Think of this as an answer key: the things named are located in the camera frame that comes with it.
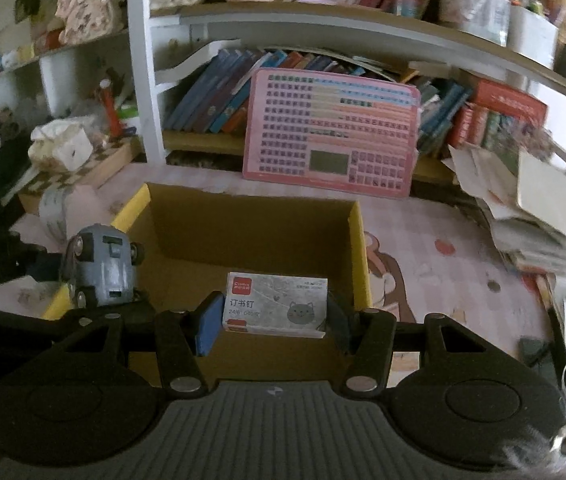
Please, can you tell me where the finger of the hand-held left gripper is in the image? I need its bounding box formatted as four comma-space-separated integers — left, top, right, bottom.
8, 240, 66, 287
0, 301, 68, 335

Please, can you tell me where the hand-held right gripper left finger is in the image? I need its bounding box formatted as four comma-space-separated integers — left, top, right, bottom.
65, 291, 225, 398

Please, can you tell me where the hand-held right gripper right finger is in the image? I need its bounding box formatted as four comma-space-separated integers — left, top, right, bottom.
327, 291, 469, 397

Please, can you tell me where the silver tape roll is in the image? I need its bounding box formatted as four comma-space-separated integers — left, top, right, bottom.
38, 186, 70, 242

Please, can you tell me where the grey toy car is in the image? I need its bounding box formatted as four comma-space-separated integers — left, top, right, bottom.
60, 224, 145, 308

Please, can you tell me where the white staple box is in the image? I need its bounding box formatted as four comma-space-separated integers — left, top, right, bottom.
222, 271, 329, 341

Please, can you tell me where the yellow cardboard box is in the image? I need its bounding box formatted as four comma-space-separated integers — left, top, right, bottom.
43, 182, 375, 391

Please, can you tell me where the clear plastic container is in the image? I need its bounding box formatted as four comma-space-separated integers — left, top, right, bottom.
443, 0, 511, 46

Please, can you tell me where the checkered wooden board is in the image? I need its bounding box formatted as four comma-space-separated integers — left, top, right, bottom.
18, 137, 145, 211

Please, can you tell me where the red orange toy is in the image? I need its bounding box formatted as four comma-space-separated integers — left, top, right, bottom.
95, 77, 124, 138

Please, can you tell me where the pink learning board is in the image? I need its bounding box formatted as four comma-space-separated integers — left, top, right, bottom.
242, 67, 421, 200

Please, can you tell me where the dark green small object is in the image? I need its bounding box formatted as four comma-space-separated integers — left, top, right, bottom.
519, 336, 556, 367

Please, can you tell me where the pile of papers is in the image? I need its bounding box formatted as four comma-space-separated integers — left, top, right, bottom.
443, 142, 566, 282

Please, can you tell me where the white bookshelf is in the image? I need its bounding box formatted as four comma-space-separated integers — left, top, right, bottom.
0, 0, 566, 196

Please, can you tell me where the row of leaning books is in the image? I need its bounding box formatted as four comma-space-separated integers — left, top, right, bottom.
163, 49, 474, 157

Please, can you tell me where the floral dressed doll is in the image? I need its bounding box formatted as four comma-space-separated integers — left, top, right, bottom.
55, 0, 116, 46

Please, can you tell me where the red cardboard box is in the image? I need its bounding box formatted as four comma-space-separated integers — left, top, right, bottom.
450, 77, 549, 152

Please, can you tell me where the white storage bin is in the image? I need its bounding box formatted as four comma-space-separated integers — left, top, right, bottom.
508, 5, 561, 68

